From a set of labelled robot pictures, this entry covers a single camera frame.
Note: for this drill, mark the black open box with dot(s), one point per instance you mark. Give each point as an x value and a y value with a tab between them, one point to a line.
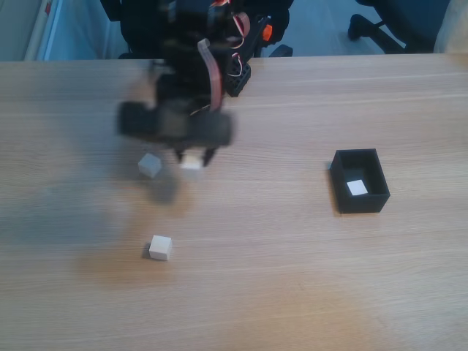
360	204

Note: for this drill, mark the white cube block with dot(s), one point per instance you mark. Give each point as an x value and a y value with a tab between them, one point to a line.
159	248
356	187
149	165
191	163

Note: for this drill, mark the beige cloth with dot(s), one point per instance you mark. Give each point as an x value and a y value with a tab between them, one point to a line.
453	29

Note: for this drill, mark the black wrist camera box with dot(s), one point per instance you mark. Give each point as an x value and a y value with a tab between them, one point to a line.
214	128

